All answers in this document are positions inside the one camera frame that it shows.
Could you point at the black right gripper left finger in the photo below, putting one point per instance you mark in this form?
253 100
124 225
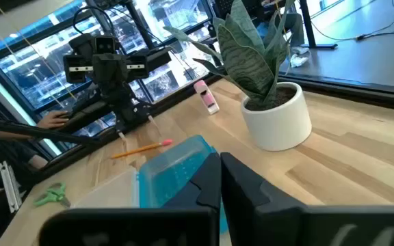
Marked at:
183 225

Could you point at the black desk leg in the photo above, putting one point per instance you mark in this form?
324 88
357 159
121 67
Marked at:
307 24

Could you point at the person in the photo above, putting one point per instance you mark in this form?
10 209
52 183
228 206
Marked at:
2 160

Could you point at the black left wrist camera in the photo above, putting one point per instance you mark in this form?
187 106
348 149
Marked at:
104 44

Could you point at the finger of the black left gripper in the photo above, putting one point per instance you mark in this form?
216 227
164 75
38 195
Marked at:
115 102
142 112

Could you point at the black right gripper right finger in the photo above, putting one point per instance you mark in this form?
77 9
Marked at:
251 212

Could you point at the person's hand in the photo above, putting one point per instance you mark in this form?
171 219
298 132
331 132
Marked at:
53 119

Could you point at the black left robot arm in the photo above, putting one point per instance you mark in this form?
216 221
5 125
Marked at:
80 43

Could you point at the person's white shoe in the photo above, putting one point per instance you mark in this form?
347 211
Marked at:
299 59

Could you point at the green snake plant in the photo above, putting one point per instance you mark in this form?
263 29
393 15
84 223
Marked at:
248 58

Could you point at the person's leg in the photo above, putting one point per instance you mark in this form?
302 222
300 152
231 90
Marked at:
291 29

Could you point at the pink white stapler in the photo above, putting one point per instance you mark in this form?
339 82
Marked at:
206 97

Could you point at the silver metal bracket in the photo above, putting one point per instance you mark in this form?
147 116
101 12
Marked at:
10 188

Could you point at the teal lidded clear pencil box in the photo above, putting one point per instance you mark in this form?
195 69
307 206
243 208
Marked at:
169 171

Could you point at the white round plant pot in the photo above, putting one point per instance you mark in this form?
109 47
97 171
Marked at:
279 123

